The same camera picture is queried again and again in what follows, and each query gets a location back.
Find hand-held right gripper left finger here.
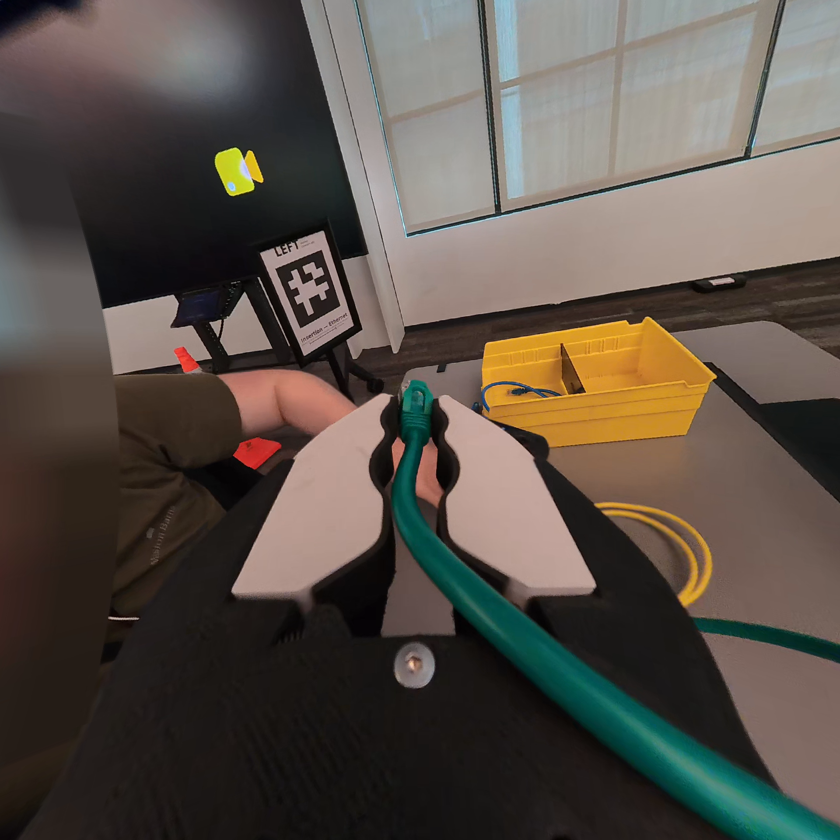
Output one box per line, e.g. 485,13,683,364
230,394,401,603

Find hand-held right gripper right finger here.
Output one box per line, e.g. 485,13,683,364
432,394,598,599

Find green ethernet cable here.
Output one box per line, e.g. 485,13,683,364
392,379,840,840

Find person's left forearm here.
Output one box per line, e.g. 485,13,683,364
217,369,358,439

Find person's left hand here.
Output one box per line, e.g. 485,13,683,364
392,441,448,509

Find black screen stand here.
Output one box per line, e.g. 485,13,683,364
190,276,385,395

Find small dark tablet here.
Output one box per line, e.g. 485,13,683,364
171,285,227,329

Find large black screen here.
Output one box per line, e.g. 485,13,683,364
69,0,368,309

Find black bin divider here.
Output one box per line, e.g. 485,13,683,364
559,343,587,396

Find yellow plastic bin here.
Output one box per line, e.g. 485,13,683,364
481,317,718,448

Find person's olive shirt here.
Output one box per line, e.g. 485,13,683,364
98,373,244,644

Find large window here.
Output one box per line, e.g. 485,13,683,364
354,0,840,237

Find blue ethernet cable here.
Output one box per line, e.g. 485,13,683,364
481,381,564,414

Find yellow ethernet cable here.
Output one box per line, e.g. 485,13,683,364
594,502,714,608

